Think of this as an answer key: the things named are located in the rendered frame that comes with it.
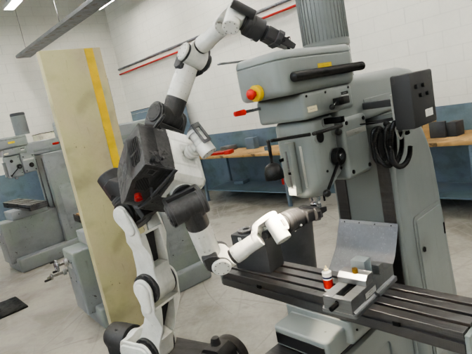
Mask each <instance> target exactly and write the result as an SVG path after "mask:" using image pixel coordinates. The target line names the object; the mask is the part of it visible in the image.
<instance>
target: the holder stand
mask: <svg viewBox="0 0 472 354"><path fill-rule="evenodd" d="M251 229H252V226H245V227H242V228H239V229H238V230H237V232H235V233H233V234H232V235H231V239H232V245H234V244H236V243H238V242H240V241H242V240H243V239H244V238H246V237H248V236H249V235H250V234H251ZM262 238H263V237H262ZM263 240H264V242H265V245H263V246H262V247H261V248H259V249H257V250H256V251H255V252H254V253H252V254H250V255H249V256H248V257H247V258H246V259H244V260H243V261H242V262H241V263H237V268H241V269H245V270H255V271H259V272H265V273H272V272H273V271H274V270H276V269H277V268H279V267H280V266H281V265H283V264H284V259H283V255H282V248H281V244H277V243H276V242H275V240H274V239H273V237H270V238H268V239H266V240H265V239H263Z"/></svg>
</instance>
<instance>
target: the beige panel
mask: <svg viewBox="0 0 472 354"><path fill-rule="evenodd" d="M36 55H37V59H38V62H39V66H40V70H41V75H42V77H43V80H44V85H45V88H46V93H47V96H48V101H49V103H50V106H51V112H52V114H53V119H54V122H55V127H56V130H57V132H58V137H59V141H60V145H61V148H62V151H63V156H64V159H65V163H66V167H67V171H68V174H69V177H70V182H71V185H72V189H73V193H74V197H75V200H76V203H77V208H78V211H79V215H80V219H81V223H82V226H83V229H84V234H85V237H86V242H87V245H88V250H89V252H90V255H91V260H92V263H93V268H94V270H95V274H96V279H97V281H98V286H99V289H100V294H101V297H102V300H103V305H104V307H105V312H106V315H107V320H108V323H109V325H110V324H111V323H113V322H128V323H131V324H136V325H140V326H141V325H143V323H144V319H145V317H144V316H143V314H142V311H141V305H140V303H139V301H138V299H137V297H136V295H135V294H134V290H133V285H134V280H135V279H136V277H137V270H136V264H135V260H134V257H133V251H132V249H131V248H130V246H129V245H128V244H127V242H126V235H125V232H124V231H123V229H122V228H121V227H120V226H119V225H118V224H117V223H116V221H115V220H114V217H113V211H114V206H113V205H112V202H111V201H110V199H109V198H108V196H107V195H106V194H105V192H104V191H103V189H102V188H101V187H100V185H99V184H98V178H99V177H100V176H101V175H102V174H103V173H104V172H106V171H107V170H109V169H112V168H115V167H116V168H118V166H119V160H120V157H121V154H122V150H123V148H124V144H123V141H122V136H121V133H120V130H119V124H118V121H117V116H116V112H115V109H114V103H113V100H112V95H111V92H110V87H109V84H108V80H107V75H106V71H105V66H104V63H103V58H102V55H101V51H100V47H95V48H73V49H62V50H50V51H38V52H37V53H36Z"/></svg>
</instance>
